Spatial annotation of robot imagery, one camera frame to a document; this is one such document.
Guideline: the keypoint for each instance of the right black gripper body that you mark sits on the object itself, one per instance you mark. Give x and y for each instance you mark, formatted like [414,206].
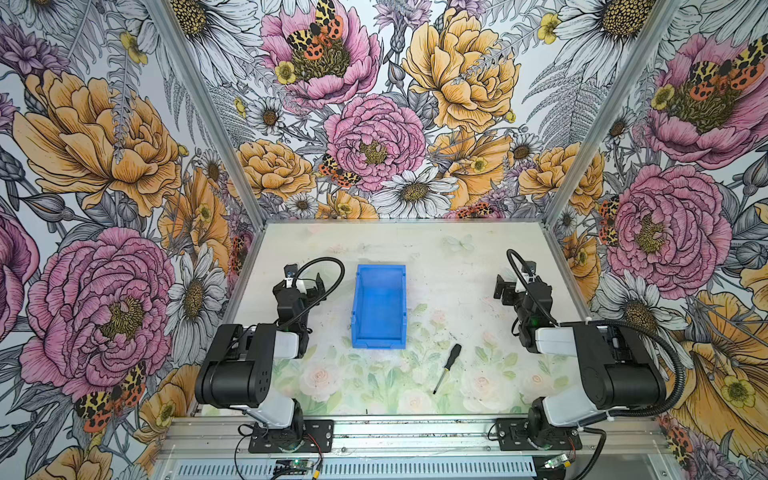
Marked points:
[511,297]

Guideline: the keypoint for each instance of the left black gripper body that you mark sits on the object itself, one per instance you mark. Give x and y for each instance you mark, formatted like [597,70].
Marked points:
[312,295]

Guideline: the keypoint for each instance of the blue plastic bin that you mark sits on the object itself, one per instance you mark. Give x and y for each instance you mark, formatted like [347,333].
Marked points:
[379,312]

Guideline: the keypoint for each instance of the black handled screwdriver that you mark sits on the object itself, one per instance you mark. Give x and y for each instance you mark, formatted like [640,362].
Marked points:
[453,356]

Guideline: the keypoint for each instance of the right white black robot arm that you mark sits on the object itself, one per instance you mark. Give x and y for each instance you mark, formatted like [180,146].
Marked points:
[616,376]

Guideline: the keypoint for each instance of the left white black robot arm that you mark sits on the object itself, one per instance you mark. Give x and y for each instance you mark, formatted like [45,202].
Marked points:
[236,373]

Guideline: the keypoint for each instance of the left green circuit board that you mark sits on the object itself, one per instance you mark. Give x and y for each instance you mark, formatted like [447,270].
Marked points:
[293,467]

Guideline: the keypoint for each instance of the green circuit board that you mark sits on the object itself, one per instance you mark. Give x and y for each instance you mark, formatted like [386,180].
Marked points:
[293,467]
[562,460]

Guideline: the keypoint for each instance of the right green circuit board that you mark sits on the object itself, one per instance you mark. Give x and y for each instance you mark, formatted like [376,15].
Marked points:
[562,460]

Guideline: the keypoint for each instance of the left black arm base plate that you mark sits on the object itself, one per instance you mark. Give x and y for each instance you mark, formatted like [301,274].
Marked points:
[308,436]

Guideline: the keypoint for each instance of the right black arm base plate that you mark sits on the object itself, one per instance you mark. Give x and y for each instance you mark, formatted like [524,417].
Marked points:
[515,434]

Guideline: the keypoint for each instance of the aluminium front rail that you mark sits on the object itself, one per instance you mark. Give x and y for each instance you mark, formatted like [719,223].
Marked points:
[217,437]

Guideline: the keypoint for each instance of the white slotted cable duct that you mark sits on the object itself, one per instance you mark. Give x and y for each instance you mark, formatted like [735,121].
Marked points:
[511,467]

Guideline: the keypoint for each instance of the right aluminium corner post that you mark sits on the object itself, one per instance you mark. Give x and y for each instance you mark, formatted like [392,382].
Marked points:
[646,45]

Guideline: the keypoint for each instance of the aluminium corner post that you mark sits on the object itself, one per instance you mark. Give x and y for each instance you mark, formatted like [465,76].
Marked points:
[646,45]
[186,64]

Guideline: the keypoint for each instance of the left aluminium corner post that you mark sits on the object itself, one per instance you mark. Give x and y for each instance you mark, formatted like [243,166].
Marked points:
[186,64]

